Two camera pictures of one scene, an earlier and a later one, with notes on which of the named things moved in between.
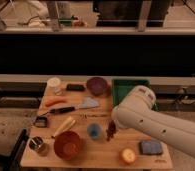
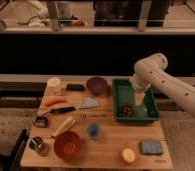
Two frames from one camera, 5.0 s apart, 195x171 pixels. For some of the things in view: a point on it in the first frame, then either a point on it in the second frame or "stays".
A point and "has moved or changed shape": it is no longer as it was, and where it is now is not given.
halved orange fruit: (128, 155) stays
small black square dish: (41, 122) stays
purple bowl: (97, 86) stays
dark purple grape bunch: (111, 130) has moved or changed shape
